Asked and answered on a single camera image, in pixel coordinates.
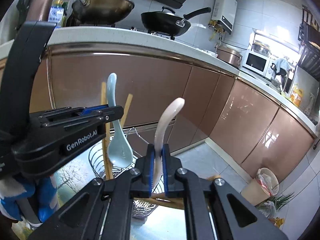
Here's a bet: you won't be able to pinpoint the black wok with lid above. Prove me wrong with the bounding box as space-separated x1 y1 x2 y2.
141 7 211 39

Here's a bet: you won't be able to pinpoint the pink ceramic spoon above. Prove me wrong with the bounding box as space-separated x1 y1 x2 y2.
152 98 185 188

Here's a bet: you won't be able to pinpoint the brown thermos kettle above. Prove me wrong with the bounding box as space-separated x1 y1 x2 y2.
16 0 53 31

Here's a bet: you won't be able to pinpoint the green onion bunch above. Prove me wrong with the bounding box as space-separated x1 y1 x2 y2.
268 193 295 211

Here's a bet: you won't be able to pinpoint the white microwave oven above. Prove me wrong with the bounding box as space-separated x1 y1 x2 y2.
242 50 273 79

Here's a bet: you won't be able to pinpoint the blue seasoning packet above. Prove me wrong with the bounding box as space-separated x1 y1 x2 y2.
48 6 64 28

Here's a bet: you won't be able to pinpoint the blue white gloved left hand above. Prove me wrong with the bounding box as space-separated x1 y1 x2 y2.
1 174 59 227

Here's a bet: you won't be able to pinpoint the bronze wok with handle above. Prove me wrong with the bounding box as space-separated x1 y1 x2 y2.
72 0 135 25

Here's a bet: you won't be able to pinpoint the light blue ceramic spoon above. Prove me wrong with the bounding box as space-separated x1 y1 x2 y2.
107 73 133 168

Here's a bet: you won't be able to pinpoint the bamboo chopstick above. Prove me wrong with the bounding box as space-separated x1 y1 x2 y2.
120 94 133 128
100 82 113 180
136 198 184 210

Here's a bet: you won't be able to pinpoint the brown kitchen base cabinets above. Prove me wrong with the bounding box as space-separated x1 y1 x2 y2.
30 42 316 180

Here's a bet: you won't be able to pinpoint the black wall rack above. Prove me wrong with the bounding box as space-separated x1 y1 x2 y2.
297 6 320 80

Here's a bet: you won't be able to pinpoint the yellow detergent bottle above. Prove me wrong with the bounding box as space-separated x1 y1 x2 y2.
290 83 304 107

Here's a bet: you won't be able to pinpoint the beige trash bin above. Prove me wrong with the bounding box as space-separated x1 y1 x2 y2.
241 167 279 206

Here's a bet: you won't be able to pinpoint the flower print folding table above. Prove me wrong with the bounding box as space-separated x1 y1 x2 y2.
15 139 188 240

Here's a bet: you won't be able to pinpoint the bronze rice cooker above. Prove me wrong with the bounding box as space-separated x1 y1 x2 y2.
217 46 242 68

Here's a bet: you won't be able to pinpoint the white water heater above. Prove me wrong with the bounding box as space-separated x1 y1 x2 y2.
211 0 238 34

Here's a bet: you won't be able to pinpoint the amber oil bottle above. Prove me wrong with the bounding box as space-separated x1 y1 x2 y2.
268 217 285 228

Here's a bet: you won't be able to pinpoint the wire utensil holder basket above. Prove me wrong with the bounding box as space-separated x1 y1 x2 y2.
88 127 164 220

